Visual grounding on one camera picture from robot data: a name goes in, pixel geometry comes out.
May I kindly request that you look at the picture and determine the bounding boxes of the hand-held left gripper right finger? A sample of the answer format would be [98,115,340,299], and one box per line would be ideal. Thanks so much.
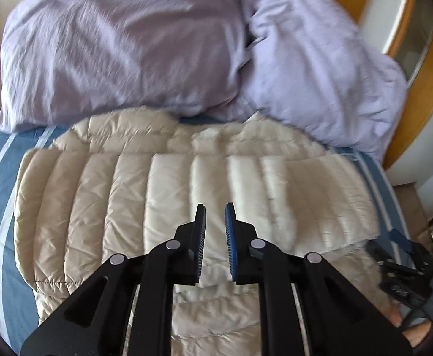
[225,202,414,356]

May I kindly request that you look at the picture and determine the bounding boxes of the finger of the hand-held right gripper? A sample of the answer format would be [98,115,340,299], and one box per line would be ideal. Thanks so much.
[389,229,433,271]
[367,241,430,303]

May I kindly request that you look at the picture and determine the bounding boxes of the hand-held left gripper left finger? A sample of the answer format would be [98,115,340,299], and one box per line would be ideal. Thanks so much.
[20,203,207,356]

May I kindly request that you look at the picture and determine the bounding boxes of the beige puffer jacket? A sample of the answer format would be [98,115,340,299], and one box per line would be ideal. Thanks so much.
[14,107,403,356]

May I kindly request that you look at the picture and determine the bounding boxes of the person's right hand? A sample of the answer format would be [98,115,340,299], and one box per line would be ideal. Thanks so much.
[389,302,433,348]

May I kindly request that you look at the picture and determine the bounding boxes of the pale lilac pillow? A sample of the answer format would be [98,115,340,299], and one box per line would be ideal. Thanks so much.
[231,0,410,164]

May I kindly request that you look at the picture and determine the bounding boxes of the mauve pillow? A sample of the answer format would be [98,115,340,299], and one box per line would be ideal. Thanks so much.
[0,0,256,134]

